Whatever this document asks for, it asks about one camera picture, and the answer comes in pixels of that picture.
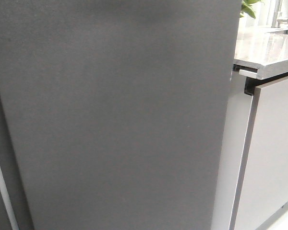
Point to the dark grey fridge door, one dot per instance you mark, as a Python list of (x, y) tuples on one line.
[(116, 108), (14, 211)]

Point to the grey kitchen counter cabinet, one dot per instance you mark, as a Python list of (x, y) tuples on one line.
[(252, 184)]

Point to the green potted plant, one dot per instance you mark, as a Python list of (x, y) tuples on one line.
[(247, 8)]

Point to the silver sink faucet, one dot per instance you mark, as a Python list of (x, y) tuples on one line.
[(278, 19)]

